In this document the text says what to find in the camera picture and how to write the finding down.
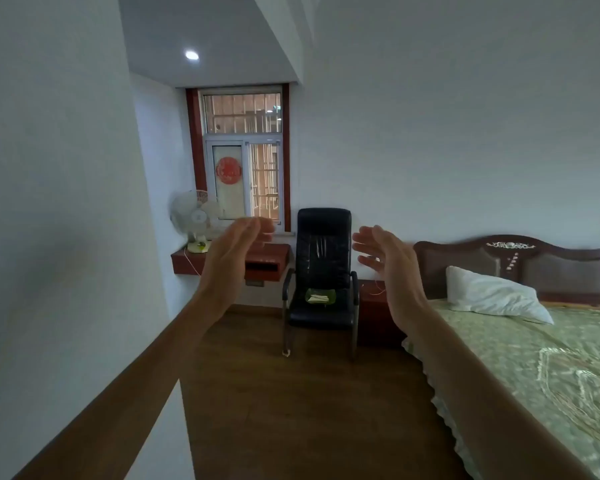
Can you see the person's left hand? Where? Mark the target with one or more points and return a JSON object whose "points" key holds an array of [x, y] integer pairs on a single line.
{"points": [[230, 259]]}

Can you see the person's right hand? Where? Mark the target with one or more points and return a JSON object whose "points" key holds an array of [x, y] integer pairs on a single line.
{"points": [[395, 267]]}

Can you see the person's right fingers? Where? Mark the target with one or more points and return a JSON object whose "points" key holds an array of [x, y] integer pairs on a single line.
{"points": [[370, 244]]}

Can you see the person's left fingers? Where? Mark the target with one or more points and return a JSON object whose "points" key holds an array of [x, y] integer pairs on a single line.
{"points": [[257, 230]]}

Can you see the person's left forearm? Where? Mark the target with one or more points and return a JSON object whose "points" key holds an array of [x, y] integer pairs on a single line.
{"points": [[115, 389]]}

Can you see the person's right forearm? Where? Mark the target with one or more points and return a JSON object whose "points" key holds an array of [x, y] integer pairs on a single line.
{"points": [[485, 399]]}

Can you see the black leather office chair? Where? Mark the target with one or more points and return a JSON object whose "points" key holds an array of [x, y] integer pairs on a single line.
{"points": [[322, 274]]}

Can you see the white desk fan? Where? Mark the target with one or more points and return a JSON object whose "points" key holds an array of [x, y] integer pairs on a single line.
{"points": [[194, 219]]}

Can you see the round red window decoration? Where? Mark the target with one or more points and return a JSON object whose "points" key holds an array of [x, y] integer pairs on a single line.
{"points": [[229, 169]]}

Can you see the red wooden nightstand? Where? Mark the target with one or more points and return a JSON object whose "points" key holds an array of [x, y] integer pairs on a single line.
{"points": [[372, 314]]}

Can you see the green packet on chair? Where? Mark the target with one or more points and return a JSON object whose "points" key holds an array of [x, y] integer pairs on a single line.
{"points": [[321, 296]]}

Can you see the white pillow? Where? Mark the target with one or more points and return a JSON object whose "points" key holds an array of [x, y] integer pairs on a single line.
{"points": [[495, 294]]}

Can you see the brown wooden headboard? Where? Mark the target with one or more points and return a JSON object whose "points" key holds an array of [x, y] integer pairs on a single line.
{"points": [[555, 267]]}

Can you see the round ceiling light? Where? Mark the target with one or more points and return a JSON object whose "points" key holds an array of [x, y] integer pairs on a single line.
{"points": [[192, 55]]}

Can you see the red wooden wall desk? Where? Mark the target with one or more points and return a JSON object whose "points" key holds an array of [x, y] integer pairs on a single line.
{"points": [[265, 262]]}

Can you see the window with red frame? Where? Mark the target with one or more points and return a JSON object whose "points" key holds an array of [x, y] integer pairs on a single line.
{"points": [[242, 149]]}

